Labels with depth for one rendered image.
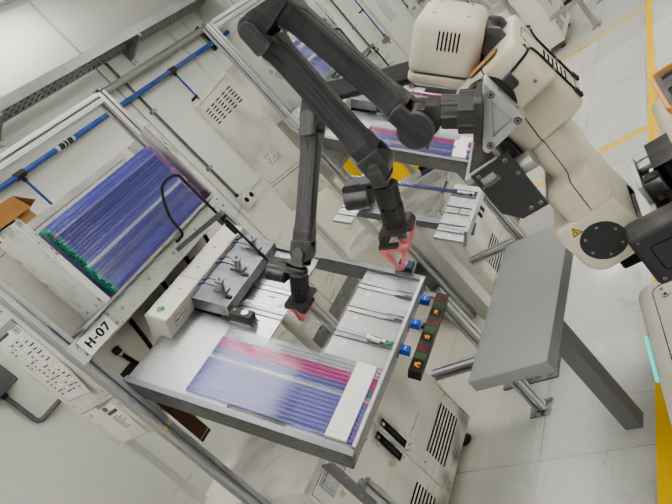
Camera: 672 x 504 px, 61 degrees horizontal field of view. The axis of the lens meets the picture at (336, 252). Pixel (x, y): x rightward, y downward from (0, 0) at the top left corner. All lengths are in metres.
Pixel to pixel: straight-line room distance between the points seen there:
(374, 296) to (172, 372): 0.67
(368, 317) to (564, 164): 0.76
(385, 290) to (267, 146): 1.22
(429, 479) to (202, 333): 0.95
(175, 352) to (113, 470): 1.56
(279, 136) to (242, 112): 0.21
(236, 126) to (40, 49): 1.67
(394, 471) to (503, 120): 1.29
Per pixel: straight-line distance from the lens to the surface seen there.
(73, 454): 3.25
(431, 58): 1.30
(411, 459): 2.14
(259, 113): 2.80
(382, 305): 1.85
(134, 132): 2.17
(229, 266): 1.97
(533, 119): 1.36
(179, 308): 1.86
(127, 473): 3.33
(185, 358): 1.80
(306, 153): 1.65
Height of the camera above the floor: 1.47
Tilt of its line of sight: 15 degrees down
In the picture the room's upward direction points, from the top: 44 degrees counter-clockwise
